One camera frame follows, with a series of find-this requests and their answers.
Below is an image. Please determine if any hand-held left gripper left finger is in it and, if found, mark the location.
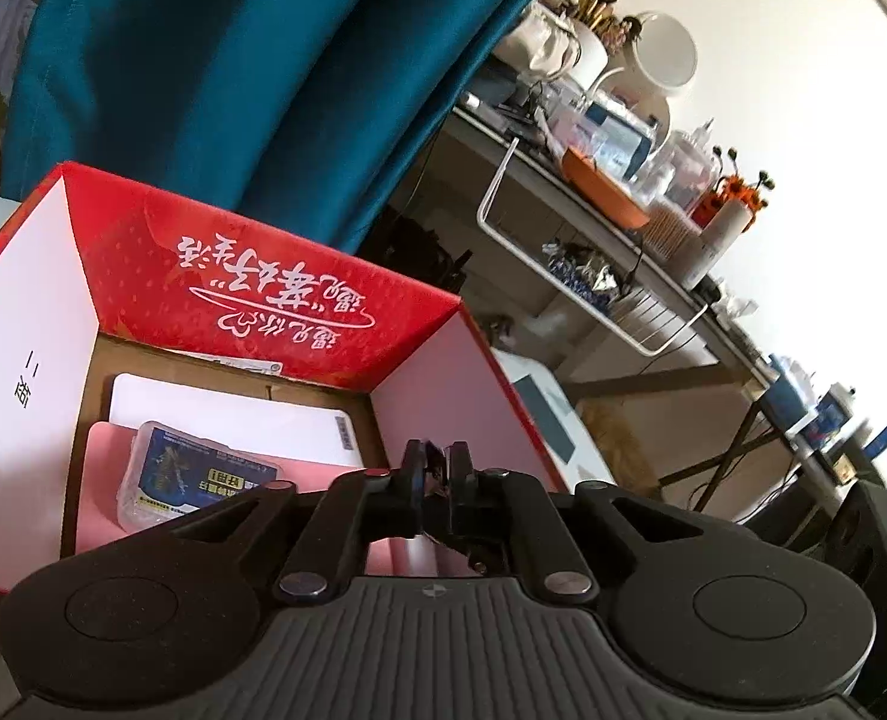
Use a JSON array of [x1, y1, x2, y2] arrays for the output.
[[169, 439, 433, 605]]

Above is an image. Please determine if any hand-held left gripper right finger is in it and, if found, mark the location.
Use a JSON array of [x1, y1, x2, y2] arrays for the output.
[[443, 439, 703, 605]]

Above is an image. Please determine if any white card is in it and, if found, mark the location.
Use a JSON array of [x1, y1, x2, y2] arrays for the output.
[[109, 373, 362, 473]]

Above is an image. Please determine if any clear case blue label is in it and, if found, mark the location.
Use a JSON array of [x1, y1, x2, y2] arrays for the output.
[[117, 421, 287, 533]]

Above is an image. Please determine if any red strawberry cardboard box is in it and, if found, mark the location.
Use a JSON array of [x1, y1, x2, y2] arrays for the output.
[[0, 160, 575, 593]]

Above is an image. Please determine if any pink sheet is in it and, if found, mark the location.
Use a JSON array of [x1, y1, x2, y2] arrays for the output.
[[76, 420, 504, 578]]

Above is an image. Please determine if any yellowish plastic bag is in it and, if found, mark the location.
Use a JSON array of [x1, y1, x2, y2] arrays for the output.
[[578, 397, 662, 488]]

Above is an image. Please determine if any black floor bag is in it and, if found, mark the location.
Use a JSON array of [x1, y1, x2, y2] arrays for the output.
[[360, 206, 474, 293]]

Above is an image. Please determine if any pile of blue wrapped candies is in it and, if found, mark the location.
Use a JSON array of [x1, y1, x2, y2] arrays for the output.
[[544, 238, 624, 308]]

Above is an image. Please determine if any crumpled white tissue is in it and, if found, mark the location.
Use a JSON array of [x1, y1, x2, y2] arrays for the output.
[[713, 292, 759, 325]]

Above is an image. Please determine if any dark top vanity desk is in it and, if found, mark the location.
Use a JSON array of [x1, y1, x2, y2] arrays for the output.
[[413, 90, 796, 496]]

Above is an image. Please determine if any orange tray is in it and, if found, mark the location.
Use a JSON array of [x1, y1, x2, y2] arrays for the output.
[[561, 148, 650, 232]]

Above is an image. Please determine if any cotton swab box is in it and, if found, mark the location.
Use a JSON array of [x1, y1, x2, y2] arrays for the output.
[[642, 202, 703, 260]]

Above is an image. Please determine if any tall white bottle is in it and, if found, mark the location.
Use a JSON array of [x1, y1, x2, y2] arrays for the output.
[[679, 199, 751, 290]]

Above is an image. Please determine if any blue packet white label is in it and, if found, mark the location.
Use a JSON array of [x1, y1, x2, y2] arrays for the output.
[[585, 101, 662, 173]]

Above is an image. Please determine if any clear acrylic organizer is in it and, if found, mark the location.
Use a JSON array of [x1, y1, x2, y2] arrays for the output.
[[642, 127, 718, 203]]

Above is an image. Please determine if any white makeup brush holder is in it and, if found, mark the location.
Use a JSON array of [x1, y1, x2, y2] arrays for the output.
[[563, 26, 611, 91]]

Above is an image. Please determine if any teal curtain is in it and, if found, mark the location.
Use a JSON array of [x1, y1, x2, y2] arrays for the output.
[[1, 0, 587, 256]]

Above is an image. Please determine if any round white mirror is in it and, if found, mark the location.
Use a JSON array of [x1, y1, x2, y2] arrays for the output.
[[600, 11, 700, 140]]

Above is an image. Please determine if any bunch of makeup brushes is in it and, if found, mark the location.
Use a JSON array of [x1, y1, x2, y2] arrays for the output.
[[552, 0, 643, 50]]

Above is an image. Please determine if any white wire basket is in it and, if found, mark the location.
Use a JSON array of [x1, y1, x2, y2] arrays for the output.
[[477, 139, 714, 357]]

